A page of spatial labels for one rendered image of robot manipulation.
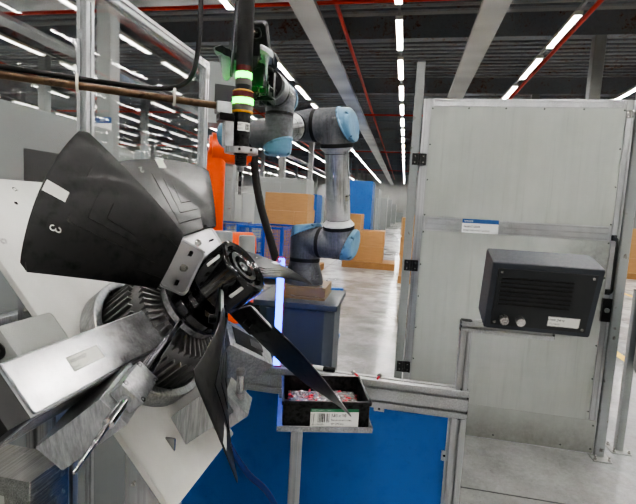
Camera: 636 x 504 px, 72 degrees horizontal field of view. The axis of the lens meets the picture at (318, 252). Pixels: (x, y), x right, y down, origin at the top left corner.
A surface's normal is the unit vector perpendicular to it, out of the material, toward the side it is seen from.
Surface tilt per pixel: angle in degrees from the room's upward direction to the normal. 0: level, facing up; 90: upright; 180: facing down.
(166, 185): 44
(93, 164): 72
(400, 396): 90
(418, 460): 90
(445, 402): 90
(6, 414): 50
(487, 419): 90
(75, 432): 102
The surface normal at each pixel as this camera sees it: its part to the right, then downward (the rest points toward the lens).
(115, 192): 0.83, -0.11
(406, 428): -0.19, 0.09
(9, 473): 0.05, -0.99
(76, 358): 0.79, -0.58
